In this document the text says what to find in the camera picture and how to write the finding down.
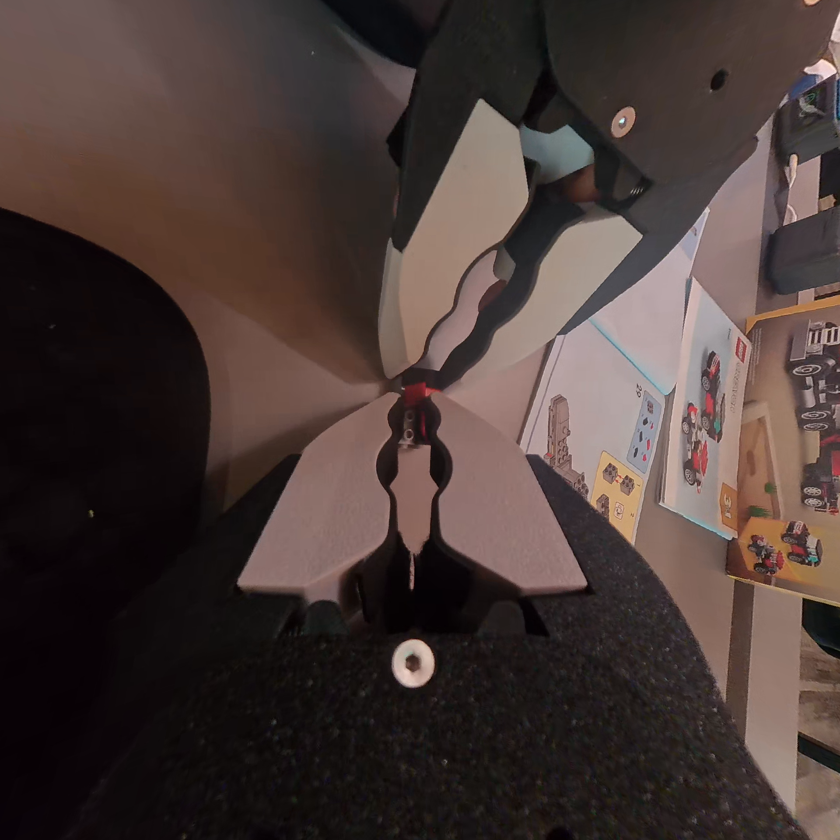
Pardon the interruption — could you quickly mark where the grey desk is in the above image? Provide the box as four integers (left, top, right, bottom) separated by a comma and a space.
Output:
0, 0, 808, 729

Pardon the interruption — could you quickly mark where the grey and red brick assembly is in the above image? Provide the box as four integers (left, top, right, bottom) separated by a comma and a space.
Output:
395, 399, 434, 451

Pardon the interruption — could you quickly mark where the yellow toy brick box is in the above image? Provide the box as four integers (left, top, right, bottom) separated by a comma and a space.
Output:
725, 305, 840, 599

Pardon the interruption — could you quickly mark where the dark pouch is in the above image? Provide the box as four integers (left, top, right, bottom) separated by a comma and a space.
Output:
768, 209, 840, 296

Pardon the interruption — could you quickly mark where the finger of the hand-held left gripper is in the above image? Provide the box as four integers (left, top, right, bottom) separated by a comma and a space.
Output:
379, 98, 536, 382
423, 202, 648, 392

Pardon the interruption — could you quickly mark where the black chair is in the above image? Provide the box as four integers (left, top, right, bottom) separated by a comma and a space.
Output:
0, 209, 212, 840

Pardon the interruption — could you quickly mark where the closed instruction booklet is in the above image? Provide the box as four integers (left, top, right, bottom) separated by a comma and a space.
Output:
658, 276, 748, 541

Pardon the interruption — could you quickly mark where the open instruction booklet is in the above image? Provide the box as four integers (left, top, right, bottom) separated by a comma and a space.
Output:
521, 209, 713, 546

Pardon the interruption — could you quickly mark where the black box with teal print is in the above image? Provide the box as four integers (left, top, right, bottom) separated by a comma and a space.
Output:
773, 69, 840, 161

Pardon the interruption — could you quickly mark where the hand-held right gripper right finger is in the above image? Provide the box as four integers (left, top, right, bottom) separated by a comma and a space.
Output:
425, 392, 589, 598

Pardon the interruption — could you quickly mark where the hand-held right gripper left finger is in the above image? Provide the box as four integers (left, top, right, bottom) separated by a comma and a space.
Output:
238, 392, 404, 598

